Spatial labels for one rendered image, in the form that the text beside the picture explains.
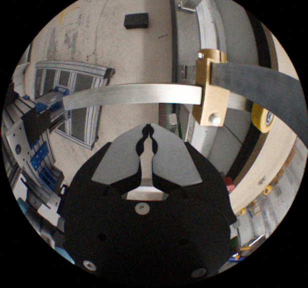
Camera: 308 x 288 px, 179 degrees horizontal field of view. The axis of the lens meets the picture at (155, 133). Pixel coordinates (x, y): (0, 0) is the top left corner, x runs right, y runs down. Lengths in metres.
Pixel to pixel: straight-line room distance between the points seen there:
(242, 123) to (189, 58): 0.27
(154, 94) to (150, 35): 0.96
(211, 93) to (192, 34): 0.23
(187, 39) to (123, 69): 0.80
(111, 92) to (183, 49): 0.24
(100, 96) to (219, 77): 0.18
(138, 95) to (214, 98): 0.12
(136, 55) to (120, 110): 0.57
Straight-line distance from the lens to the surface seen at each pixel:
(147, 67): 1.02
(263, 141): 0.32
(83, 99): 0.21
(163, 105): 0.33
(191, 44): 0.35
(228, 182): 0.35
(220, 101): 0.19
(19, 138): 0.41
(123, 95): 0.17
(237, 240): 0.27
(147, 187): 0.31
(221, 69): 0.15
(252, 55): 0.41
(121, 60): 1.07
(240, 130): 0.42
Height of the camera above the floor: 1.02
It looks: 59 degrees down
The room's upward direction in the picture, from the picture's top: 178 degrees clockwise
